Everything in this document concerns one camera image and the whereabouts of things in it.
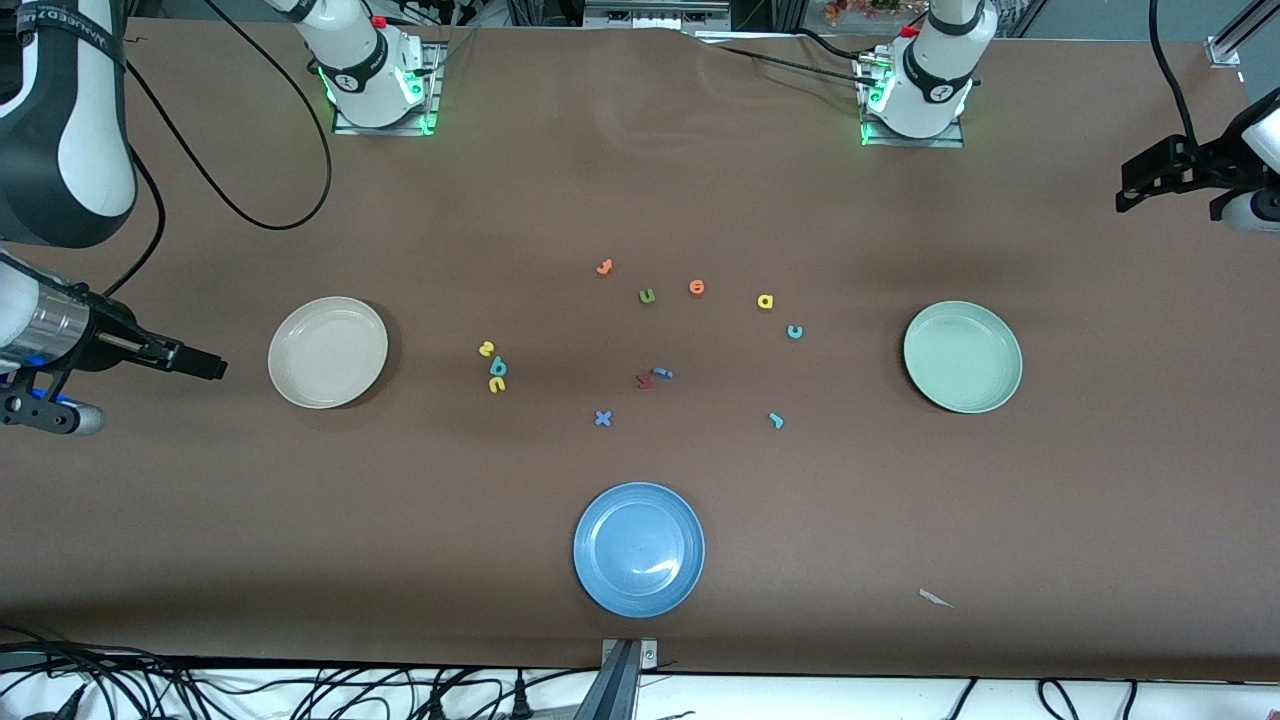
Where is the aluminium profile bar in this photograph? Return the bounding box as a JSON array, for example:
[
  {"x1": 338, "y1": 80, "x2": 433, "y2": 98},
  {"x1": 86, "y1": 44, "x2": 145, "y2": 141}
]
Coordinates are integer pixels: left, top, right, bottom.
[{"x1": 1205, "y1": 0, "x2": 1280, "y2": 69}]

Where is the black base power cable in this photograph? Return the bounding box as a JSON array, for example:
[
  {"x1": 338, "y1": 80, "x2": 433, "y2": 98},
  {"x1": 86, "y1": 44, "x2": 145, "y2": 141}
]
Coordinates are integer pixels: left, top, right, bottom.
[{"x1": 715, "y1": 30, "x2": 876, "y2": 86}]

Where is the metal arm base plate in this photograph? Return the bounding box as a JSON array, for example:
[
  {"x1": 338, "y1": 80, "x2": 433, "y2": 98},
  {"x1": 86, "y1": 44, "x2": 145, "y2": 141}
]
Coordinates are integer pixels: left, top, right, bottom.
[
  {"x1": 858, "y1": 50, "x2": 967, "y2": 149},
  {"x1": 332, "y1": 42, "x2": 442, "y2": 137}
]

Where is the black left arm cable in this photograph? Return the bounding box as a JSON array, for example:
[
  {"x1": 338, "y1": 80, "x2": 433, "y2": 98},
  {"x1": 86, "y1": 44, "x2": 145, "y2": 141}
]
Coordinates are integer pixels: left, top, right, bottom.
[{"x1": 1148, "y1": 0, "x2": 1201, "y2": 151}]

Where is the brown paper table cover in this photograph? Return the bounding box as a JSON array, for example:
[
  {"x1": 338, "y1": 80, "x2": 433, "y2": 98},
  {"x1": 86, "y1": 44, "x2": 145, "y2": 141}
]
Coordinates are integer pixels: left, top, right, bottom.
[{"x1": 0, "y1": 18, "x2": 1280, "y2": 683}]

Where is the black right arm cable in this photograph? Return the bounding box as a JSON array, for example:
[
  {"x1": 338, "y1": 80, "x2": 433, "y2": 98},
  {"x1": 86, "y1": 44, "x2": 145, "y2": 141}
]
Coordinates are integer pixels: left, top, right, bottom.
[{"x1": 85, "y1": 0, "x2": 333, "y2": 301}]

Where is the blue plate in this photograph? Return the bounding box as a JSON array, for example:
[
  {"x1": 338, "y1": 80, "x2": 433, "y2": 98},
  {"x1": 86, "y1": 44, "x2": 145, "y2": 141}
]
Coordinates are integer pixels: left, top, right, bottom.
[{"x1": 573, "y1": 482, "x2": 706, "y2": 619}]

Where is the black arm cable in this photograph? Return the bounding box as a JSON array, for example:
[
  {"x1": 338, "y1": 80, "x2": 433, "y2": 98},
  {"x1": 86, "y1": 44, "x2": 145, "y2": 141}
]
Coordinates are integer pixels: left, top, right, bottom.
[
  {"x1": 1148, "y1": 0, "x2": 1201, "y2": 151},
  {"x1": 85, "y1": 0, "x2": 333, "y2": 301}
]

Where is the grey metal camera mount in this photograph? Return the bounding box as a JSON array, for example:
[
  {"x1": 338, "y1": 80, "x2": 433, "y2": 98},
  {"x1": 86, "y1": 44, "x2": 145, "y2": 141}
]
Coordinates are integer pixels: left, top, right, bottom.
[{"x1": 598, "y1": 638, "x2": 661, "y2": 720}]

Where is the light green plate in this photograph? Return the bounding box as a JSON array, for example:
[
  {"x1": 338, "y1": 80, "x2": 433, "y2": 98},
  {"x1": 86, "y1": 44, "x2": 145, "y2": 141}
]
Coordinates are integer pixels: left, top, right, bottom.
[{"x1": 902, "y1": 300, "x2": 1024, "y2": 415}]

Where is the grey metal box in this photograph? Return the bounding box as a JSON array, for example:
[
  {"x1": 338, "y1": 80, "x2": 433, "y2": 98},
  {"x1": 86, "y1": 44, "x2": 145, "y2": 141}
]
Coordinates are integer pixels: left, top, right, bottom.
[{"x1": 583, "y1": 0, "x2": 733, "y2": 31}]

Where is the beige brown plate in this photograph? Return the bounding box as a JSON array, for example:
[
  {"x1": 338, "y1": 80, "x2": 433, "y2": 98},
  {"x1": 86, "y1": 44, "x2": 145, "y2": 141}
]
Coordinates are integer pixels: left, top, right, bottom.
[{"x1": 268, "y1": 296, "x2": 389, "y2": 410}]

